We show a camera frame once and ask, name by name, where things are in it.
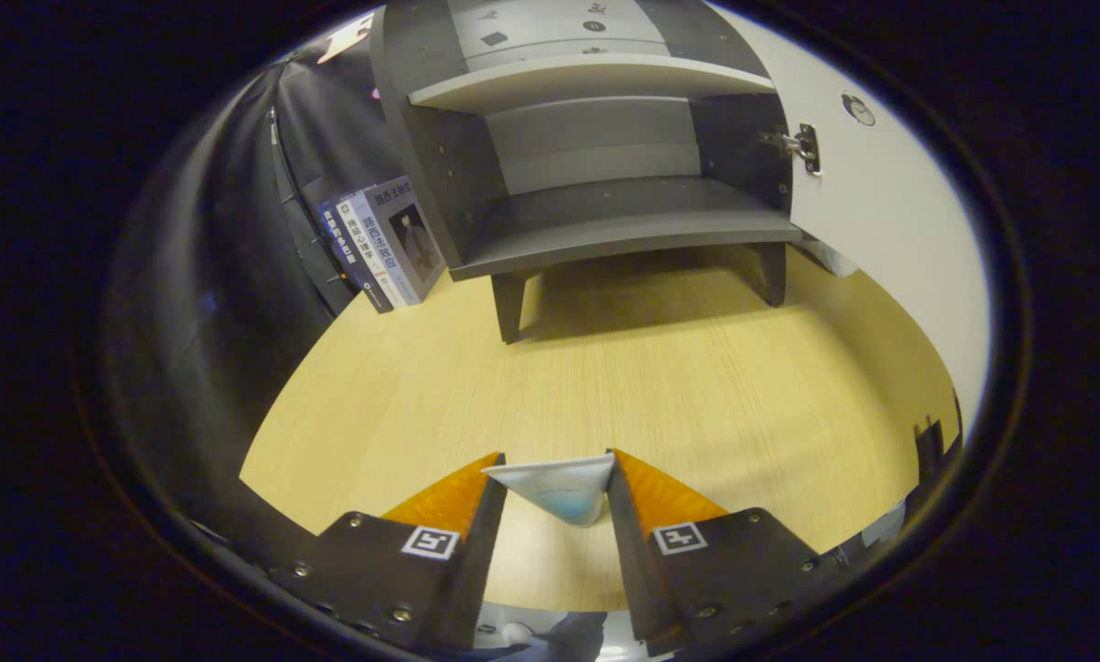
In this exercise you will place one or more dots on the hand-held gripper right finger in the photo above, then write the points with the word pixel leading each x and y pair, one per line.
pixel 637 579

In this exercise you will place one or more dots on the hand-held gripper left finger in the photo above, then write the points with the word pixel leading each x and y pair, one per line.
pixel 476 570

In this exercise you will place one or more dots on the small pale blue white pouch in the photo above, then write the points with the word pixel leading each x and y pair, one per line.
pixel 559 487

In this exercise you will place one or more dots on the white cabinet door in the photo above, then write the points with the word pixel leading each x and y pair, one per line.
pixel 890 230

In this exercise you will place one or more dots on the black table clamp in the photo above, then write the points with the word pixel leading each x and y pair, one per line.
pixel 929 446

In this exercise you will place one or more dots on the white spine book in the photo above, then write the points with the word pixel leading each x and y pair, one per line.
pixel 375 253

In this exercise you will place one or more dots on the grey cover book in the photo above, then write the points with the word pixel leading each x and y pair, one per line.
pixel 412 239

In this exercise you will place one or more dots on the dark blue book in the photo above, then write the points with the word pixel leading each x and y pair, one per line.
pixel 348 257

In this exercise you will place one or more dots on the black backdrop cloth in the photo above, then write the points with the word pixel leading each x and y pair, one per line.
pixel 219 322

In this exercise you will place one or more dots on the dark grey cabinet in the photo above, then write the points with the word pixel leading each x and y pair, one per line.
pixel 605 207

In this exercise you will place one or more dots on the thin black stand pole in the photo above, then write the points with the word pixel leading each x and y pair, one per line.
pixel 297 221

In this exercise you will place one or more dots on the metal door hinge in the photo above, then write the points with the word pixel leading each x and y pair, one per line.
pixel 803 147

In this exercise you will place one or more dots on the grey cabinet shelf board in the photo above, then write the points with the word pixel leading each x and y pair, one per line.
pixel 587 78

